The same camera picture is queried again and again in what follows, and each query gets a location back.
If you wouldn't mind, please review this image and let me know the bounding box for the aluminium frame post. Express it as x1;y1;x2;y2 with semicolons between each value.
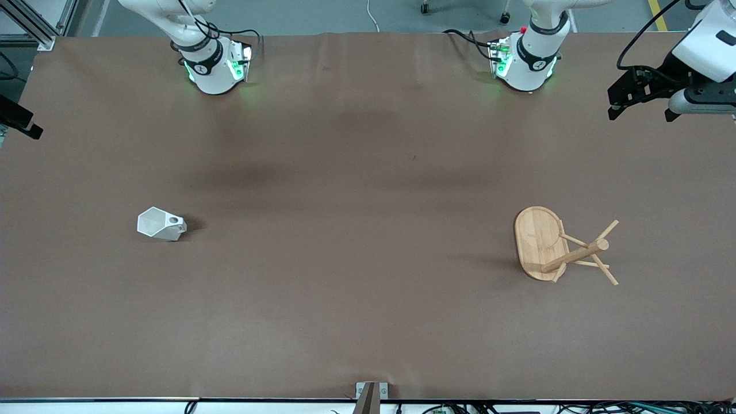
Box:
0;0;79;50

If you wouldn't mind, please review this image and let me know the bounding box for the black arm base cable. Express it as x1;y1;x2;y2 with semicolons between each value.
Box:
177;0;263;53
442;29;496;59

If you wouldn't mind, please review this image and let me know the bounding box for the brown table cover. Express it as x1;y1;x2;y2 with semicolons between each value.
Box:
0;32;736;402

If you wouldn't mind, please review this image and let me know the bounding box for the white faceted cup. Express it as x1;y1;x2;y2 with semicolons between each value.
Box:
137;206;188;242

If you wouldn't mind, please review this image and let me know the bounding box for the grey metal bracket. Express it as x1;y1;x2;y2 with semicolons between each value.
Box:
355;382;389;414

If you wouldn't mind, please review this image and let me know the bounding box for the black left arm base cable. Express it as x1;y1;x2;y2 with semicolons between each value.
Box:
442;29;496;59

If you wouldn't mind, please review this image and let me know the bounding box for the tangled black cable bundle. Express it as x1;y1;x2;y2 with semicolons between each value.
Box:
423;401;736;414

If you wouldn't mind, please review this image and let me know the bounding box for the black right arm base cable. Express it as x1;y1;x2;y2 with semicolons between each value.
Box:
177;0;263;53

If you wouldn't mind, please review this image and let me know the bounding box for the wooden cup rack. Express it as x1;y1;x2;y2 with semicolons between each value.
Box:
513;206;620;286

